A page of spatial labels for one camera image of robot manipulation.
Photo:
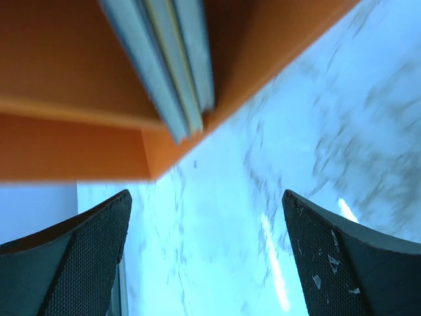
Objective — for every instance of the orange wooden shelf box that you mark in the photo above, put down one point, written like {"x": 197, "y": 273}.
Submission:
{"x": 72, "y": 107}

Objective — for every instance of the yellow book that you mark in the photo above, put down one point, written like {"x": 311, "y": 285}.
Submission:
{"x": 166, "y": 26}

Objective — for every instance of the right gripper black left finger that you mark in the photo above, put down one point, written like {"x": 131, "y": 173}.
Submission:
{"x": 68, "y": 268}

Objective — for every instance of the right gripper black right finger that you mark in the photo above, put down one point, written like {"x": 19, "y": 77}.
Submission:
{"x": 349, "y": 269}

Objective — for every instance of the dark galaxy cover book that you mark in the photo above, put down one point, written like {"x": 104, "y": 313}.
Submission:
{"x": 130, "y": 22}

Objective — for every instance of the dark blue book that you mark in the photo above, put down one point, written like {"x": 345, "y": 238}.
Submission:
{"x": 193, "y": 24}

